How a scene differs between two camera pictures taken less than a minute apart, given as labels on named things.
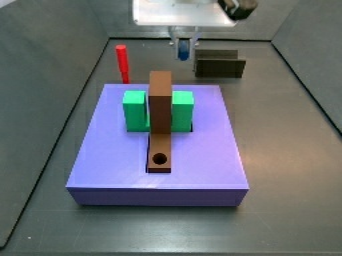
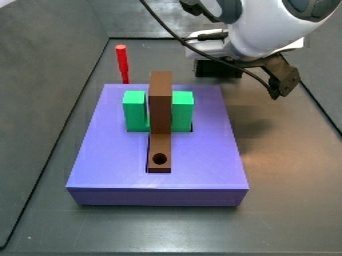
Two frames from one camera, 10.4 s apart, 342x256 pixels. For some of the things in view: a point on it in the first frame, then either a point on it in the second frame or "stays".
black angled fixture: x=217 y=63 stays
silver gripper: x=180 y=13 to x=215 y=44
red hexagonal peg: x=120 y=48 stays
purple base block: x=109 y=174 stays
